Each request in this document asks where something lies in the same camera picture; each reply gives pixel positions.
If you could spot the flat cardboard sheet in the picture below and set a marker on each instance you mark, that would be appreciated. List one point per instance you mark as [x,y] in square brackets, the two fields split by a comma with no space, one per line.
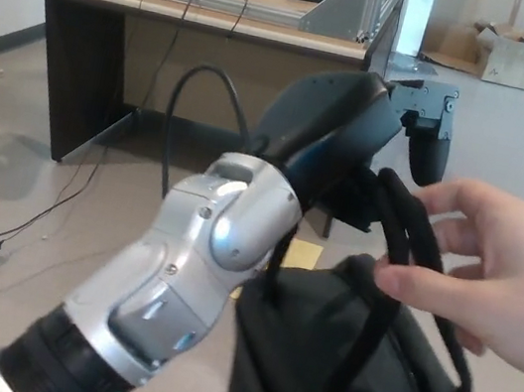
[453,62]

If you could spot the person's bare hand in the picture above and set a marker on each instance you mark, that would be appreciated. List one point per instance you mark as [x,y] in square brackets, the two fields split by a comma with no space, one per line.
[505,277]

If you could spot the yellow paper sheet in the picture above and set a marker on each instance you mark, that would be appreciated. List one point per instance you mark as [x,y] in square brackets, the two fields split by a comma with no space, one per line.
[305,253]

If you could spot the wooden desk with black sides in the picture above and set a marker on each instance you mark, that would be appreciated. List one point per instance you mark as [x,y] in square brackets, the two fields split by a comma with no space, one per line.
[87,66]

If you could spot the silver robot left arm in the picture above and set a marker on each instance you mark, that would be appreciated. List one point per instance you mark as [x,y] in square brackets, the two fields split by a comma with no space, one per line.
[170,261]

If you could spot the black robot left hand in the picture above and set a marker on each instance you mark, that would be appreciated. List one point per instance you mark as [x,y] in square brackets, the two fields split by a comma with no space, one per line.
[325,116]

